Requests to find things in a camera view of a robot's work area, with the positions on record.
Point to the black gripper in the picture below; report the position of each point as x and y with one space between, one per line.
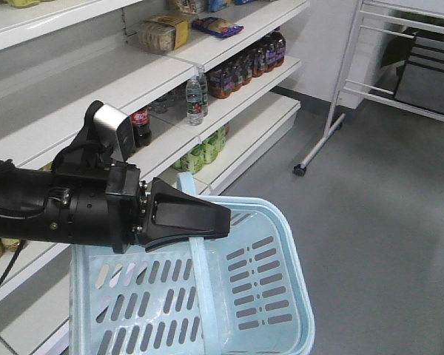
101 208

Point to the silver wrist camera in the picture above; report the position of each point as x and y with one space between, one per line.
114 129

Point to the white rolling rack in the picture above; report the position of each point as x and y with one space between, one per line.
363 51

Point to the light blue plastic basket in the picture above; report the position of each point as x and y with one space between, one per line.
241 294

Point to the clear cookie box yellow label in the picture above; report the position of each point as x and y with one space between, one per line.
161 34

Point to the white metal shelf unit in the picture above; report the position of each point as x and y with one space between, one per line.
56 58

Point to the clear water bottle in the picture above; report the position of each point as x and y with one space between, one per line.
194 102

